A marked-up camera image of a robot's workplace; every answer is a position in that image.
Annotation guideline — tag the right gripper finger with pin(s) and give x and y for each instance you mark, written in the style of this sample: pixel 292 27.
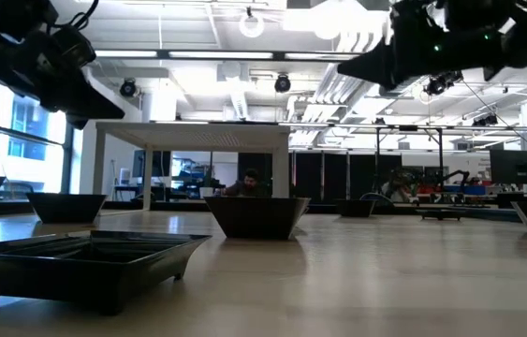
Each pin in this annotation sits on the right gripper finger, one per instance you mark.
pixel 391 82
pixel 375 63

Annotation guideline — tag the black small square dish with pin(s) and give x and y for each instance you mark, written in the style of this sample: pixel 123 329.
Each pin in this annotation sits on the black small square dish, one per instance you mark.
pixel 441 213

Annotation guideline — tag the black mini plate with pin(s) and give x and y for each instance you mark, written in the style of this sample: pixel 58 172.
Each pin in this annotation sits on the black mini plate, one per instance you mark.
pixel 66 210
pixel 355 208

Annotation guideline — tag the black ceiling spotlight cluster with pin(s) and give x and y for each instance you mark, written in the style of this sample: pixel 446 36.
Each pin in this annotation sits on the black ceiling spotlight cluster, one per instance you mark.
pixel 442 83

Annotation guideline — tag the black computer monitor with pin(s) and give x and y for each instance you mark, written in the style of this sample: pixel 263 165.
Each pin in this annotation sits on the black computer monitor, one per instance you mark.
pixel 518 167
pixel 150 164

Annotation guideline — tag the person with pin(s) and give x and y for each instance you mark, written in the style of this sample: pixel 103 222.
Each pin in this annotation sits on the person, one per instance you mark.
pixel 401 187
pixel 249 186

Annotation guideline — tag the white perforated riser shelf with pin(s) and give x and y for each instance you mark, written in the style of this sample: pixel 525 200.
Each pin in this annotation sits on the white perforated riser shelf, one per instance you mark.
pixel 188 136

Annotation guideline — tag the black flat square plate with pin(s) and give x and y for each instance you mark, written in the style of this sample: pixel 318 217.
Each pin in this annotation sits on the black flat square plate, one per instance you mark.
pixel 80 281

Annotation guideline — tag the black metal rig frame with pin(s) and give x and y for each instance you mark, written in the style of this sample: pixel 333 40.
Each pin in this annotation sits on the black metal rig frame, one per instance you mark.
pixel 377 159

